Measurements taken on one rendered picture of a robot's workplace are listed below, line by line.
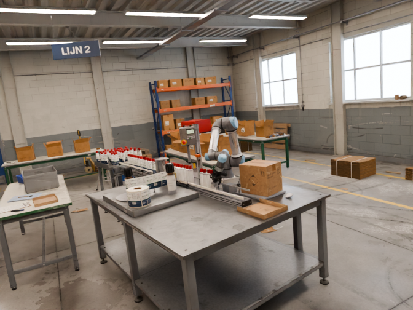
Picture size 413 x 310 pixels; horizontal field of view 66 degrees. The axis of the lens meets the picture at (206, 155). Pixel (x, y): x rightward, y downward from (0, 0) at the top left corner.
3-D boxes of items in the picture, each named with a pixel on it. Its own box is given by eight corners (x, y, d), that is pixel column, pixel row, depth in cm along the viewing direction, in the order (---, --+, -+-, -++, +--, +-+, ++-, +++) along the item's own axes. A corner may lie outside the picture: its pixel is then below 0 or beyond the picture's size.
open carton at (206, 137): (192, 157, 559) (190, 136, 553) (218, 152, 584) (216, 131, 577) (204, 160, 520) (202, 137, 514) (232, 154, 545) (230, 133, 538)
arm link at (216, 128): (211, 116, 317) (202, 156, 289) (221, 115, 313) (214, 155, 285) (214, 124, 325) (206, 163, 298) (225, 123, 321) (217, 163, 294)
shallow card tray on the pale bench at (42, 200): (32, 200, 366) (31, 198, 365) (55, 195, 378) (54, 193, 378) (34, 207, 337) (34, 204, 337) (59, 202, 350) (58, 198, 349)
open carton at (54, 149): (45, 158, 749) (42, 143, 743) (46, 156, 787) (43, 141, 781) (65, 155, 766) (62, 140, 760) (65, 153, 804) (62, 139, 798)
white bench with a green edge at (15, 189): (19, 234, 492) (8, 184, 479) (70, 221, 525) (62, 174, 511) (6, 294, 324) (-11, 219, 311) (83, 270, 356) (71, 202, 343)
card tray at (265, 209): (236, 211, 257) (236, 206, 256) (260, 202, 271) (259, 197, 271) (264, 219, 232) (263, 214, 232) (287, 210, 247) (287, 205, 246)
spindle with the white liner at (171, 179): (166, 193, 311) (162, 163, 306) (174, 190, 316) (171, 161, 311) (171, 194, 303) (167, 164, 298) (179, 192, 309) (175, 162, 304)
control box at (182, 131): (181, 144, 343) (179, 127, 340) (197, 143, 343) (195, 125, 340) (180, 146, 333) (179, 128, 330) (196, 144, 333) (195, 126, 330)
